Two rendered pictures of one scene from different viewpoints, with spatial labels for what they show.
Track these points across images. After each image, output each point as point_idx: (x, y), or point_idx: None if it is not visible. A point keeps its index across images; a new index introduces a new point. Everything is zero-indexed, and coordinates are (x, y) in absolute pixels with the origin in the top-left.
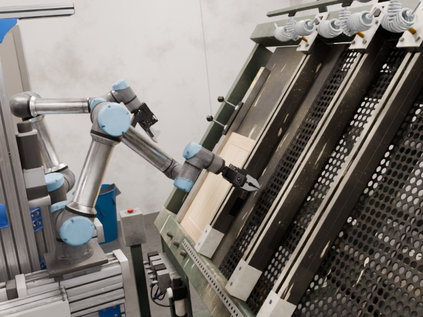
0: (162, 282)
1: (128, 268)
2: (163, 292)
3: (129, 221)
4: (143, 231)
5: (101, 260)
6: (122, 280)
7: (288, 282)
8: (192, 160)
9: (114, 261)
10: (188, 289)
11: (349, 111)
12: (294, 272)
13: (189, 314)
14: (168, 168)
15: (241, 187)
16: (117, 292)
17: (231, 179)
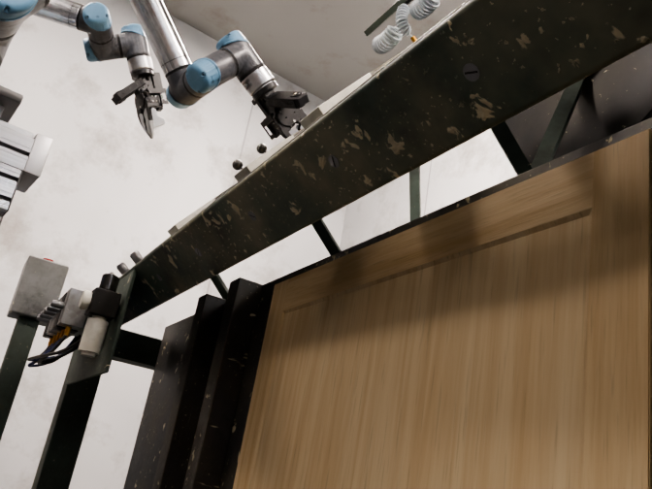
0: (72, 304)
1: (45, 153)
2: (64, 332)
3: (40, 269)
4: (54, 298)
5: (10, 89)
6: (24, 166)
7: (390, 59)
8: (232, 48)
9: (25, 130)
10: (126, 299)
11: None
12: (403, 50)
13: (105, 361)
14: (181, 68)
15: (289, 134)
16: (2, 181)
17: (282, 97)
